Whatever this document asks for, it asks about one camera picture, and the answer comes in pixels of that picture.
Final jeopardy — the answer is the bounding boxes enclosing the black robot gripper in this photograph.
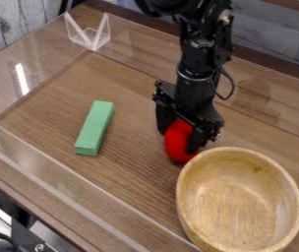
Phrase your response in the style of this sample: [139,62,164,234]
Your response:
[152,70,224,154]

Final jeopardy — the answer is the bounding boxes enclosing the red plush strawberry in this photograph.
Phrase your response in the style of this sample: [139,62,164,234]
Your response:
[164,119,198,163]

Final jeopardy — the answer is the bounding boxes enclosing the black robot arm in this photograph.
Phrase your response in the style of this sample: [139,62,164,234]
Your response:
[135,0,234,155]

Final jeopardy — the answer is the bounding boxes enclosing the green rectangular block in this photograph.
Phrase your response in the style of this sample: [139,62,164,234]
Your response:
[75,100,113,156]

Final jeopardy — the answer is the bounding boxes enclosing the round wooden bowl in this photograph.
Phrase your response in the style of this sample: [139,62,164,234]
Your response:
[176,147,299,252]

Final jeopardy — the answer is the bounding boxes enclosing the clear acrylic enclosure walls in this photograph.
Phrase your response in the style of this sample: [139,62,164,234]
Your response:
[0,8,299,252]

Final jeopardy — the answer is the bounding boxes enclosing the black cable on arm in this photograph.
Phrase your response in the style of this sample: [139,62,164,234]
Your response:
[210,67,236,101]

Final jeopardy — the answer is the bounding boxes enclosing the black metal table bracket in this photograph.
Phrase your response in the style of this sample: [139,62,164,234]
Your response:
[10,220,47,252]

